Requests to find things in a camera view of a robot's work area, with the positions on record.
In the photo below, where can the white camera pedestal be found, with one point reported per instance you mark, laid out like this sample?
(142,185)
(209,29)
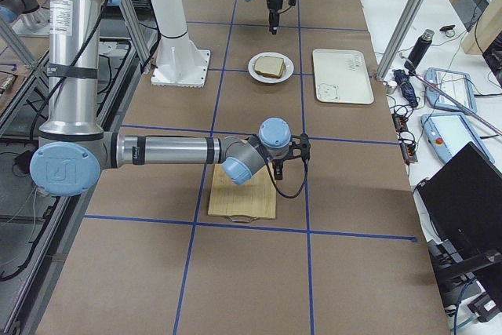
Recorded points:
(178,61)

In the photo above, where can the blue teach pendant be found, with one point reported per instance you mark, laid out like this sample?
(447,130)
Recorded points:
(449,132)
(456,84)

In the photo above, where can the white round plate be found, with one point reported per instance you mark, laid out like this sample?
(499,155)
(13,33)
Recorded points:
(287,73)

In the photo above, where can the folded dark blue umbrella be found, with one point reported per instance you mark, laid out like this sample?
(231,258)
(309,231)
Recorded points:
(407,90)

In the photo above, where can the black laptop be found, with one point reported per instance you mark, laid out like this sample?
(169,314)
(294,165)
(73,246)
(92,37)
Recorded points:
(463,200)

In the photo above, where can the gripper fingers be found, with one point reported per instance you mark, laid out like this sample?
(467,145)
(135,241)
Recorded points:
(273,20)

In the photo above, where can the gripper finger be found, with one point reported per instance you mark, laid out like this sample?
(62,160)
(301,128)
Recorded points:
(278,172)

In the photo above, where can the wooden cutting board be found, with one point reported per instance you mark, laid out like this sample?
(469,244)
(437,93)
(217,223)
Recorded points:
(255,199)

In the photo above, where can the bread slice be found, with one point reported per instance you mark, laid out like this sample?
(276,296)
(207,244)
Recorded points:
(270,71)
(268,60)

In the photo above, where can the small metal cup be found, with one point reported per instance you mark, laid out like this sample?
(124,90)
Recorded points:
(390,86)

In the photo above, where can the black water bottle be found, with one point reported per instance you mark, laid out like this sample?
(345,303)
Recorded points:
(419,49)

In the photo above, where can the aluminium frame post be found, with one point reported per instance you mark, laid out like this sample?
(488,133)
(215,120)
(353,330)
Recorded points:
(404,23)

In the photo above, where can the near blue teach pendant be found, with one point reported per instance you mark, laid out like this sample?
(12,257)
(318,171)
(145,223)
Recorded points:
(449,132)

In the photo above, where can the cream bear tray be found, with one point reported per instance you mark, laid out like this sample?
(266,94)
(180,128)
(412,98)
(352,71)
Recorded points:
(341,77)

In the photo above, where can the far blue teach pendant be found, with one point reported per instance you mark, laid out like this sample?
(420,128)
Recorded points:
(456,84)

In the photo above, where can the bread slice under egg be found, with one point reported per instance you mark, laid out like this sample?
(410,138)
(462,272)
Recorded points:
(270,71)

